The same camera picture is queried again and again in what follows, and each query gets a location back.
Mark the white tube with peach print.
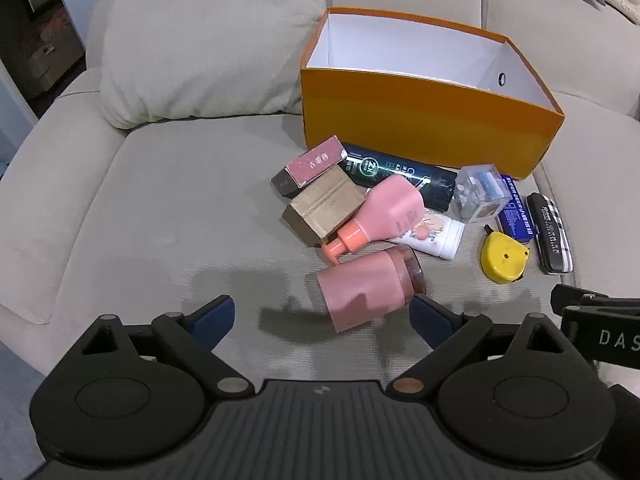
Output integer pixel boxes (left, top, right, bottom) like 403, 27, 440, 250
387, 208, 466, 261

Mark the dark shampoo bottle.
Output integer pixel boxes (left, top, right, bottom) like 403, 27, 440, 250
338, 143, 460, 212

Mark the clear plastic box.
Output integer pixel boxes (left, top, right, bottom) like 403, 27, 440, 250
453, 164, 507, 224

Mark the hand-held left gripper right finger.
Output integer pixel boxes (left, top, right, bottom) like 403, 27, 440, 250
385, 293, 565, 396

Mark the beige pillow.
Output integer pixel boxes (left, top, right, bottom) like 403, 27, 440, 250
100, 0, 332, 130

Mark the dark carton with pink face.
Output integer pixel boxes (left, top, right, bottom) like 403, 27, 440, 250
271, 136, 349, 200

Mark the small brown cardboard box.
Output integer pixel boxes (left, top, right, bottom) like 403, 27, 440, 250
281, 166, 368, 248

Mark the plaid glasses case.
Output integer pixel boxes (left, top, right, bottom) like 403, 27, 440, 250
526, 192, 572, 275

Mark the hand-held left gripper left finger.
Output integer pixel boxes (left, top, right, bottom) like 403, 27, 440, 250
80, 295, 256, 397

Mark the orange cardboard box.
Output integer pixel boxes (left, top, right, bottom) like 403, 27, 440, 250
300, 7, 566, 181

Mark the pink pump bottle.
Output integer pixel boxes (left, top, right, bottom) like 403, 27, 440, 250
321, 174, 426, 267

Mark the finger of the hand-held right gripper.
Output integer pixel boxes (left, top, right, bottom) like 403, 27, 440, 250
550, 284, 640, 312

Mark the pink cup with clear lid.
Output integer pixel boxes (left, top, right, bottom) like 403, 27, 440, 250
316, 245, 427, 333

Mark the blue box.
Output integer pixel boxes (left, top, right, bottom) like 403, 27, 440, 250
495, 174, 537, 246

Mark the yellow tape measure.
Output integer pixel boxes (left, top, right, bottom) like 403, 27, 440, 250
480, 225, 532, 284

